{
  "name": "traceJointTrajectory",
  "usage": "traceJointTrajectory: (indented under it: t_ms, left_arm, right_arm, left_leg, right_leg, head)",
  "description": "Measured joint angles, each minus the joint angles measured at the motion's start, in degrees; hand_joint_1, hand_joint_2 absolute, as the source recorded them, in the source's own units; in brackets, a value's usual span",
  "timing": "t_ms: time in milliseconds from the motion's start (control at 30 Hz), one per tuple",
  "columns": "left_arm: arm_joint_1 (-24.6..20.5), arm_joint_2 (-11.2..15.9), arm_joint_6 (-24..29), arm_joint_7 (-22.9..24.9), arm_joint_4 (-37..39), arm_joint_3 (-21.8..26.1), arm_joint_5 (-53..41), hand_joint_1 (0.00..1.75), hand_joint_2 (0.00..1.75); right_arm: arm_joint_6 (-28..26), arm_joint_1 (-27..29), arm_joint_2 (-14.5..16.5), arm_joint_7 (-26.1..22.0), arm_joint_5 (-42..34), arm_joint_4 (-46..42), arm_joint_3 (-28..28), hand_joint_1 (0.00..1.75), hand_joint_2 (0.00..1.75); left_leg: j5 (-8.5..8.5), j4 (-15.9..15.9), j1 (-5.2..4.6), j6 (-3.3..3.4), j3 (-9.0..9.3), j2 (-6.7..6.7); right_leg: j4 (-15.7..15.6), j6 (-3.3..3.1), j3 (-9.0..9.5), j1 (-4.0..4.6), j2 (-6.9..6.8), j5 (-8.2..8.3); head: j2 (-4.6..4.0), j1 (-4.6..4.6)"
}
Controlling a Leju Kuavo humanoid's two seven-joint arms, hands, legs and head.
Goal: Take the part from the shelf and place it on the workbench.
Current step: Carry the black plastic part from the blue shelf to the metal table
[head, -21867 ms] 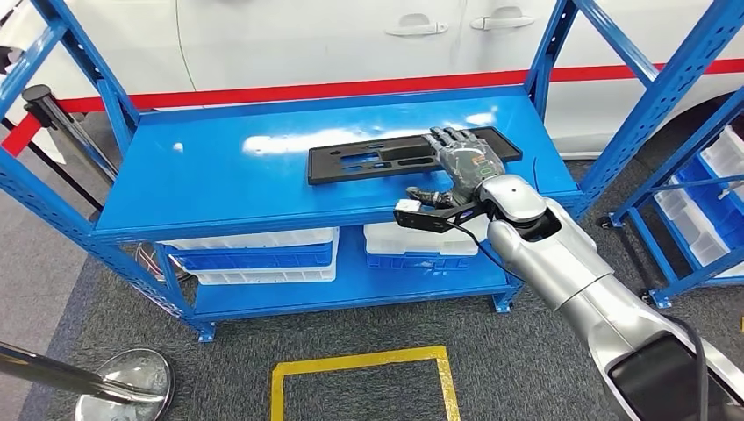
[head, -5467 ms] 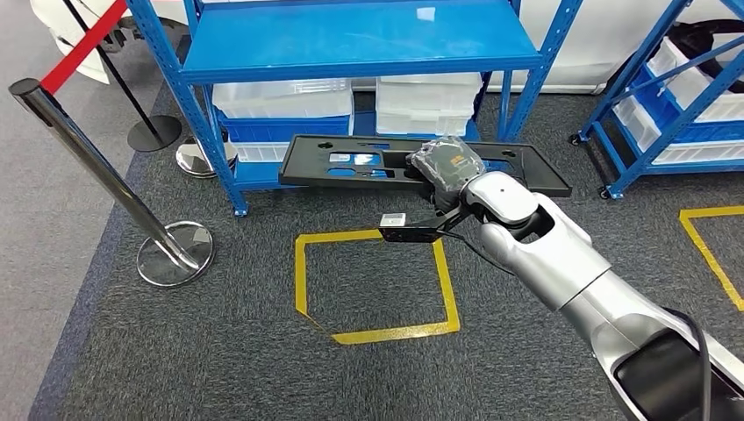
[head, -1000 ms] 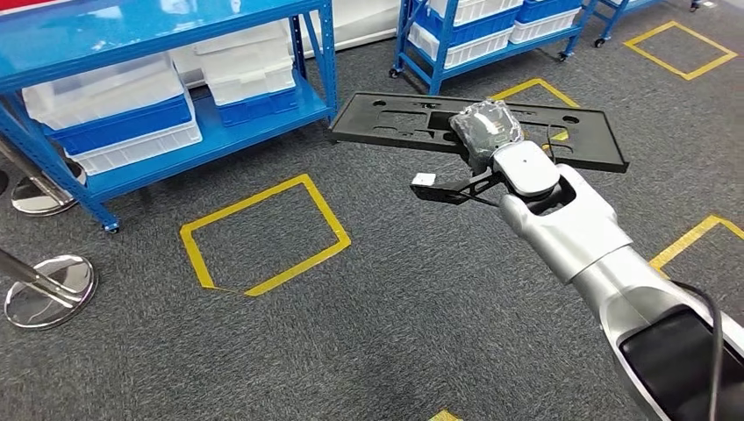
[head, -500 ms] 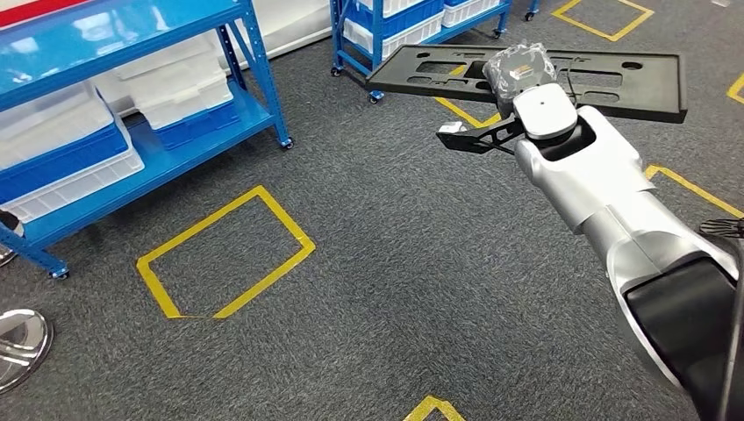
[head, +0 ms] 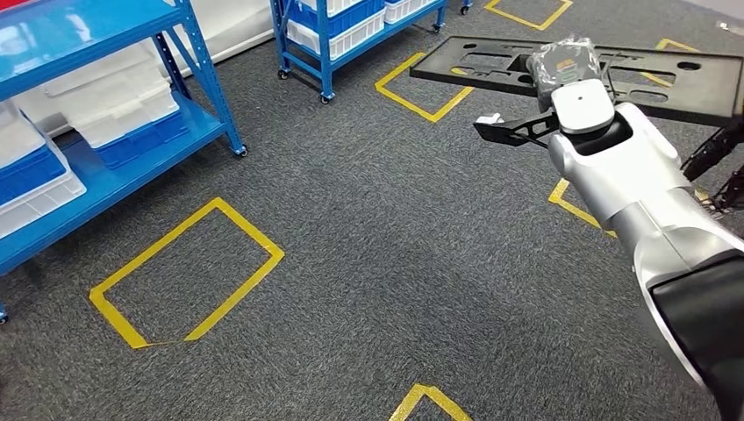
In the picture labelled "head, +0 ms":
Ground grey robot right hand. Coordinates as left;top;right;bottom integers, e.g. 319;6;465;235
526;34;605;114

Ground black plastic panel part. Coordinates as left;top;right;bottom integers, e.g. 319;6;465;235
409;35;744;129

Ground yellow floor tape square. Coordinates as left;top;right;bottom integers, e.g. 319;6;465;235
388;383;473;421
89;196;286;351
639;37;702;89

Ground white plastic bin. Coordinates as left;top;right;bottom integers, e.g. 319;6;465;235
383;0;437;25
10;43;182;149
0;171;89;240
287;8;388;61
0;101;49;169

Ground black lattice stand legs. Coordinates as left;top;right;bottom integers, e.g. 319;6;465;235
680;118;744;215

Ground blue plastic bin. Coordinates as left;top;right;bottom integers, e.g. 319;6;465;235
0;145;68;207
287;0;386;39

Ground blue rack on casters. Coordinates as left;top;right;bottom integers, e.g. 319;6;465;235
268;0;473;106
0;0;250;325

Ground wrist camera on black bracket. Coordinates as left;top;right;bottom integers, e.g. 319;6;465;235
473;111;561;147

